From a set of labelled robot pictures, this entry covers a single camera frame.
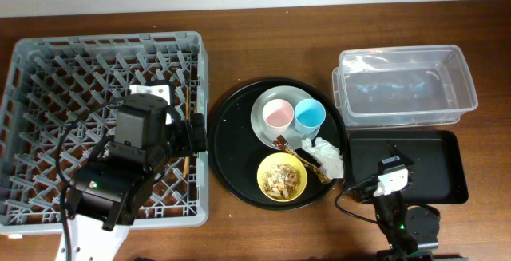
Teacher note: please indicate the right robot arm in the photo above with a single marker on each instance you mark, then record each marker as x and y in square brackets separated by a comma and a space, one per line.
[411, 230]

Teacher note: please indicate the crumpled white tissue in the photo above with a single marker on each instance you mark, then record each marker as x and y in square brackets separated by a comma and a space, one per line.
[327, 155]

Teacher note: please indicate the yellow bowl with food scraps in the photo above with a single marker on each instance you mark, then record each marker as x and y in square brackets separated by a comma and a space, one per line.
[281, 177]

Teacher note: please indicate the grey dishwasher rack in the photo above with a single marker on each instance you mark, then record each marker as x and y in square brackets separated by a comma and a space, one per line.
[59, 101]

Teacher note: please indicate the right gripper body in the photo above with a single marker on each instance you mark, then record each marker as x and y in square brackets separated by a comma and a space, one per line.
[394, 164]

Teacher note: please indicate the black rectangular tray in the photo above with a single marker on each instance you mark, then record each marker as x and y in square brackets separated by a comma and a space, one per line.
[438, 176]

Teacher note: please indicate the clear plastic bin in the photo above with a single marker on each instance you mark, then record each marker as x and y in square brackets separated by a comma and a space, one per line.
[406, 86]

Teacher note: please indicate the blue cup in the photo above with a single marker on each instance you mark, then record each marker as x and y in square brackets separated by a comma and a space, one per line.
[309, 115]

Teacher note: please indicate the pink cup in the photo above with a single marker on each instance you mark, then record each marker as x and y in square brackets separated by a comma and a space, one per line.
[277, 115]

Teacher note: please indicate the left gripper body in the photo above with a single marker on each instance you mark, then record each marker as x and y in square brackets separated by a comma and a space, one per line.
[198, 132]

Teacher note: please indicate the wooden chopstick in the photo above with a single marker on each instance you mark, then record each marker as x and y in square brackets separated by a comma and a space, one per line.
[187, 116]

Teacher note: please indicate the grey plate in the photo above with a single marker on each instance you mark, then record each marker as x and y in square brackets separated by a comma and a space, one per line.
[289, 93]

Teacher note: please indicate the round black tray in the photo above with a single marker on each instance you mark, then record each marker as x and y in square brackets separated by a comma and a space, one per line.
[235, 152]

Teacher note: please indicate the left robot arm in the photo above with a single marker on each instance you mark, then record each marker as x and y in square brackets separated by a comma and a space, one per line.
[123, 168]

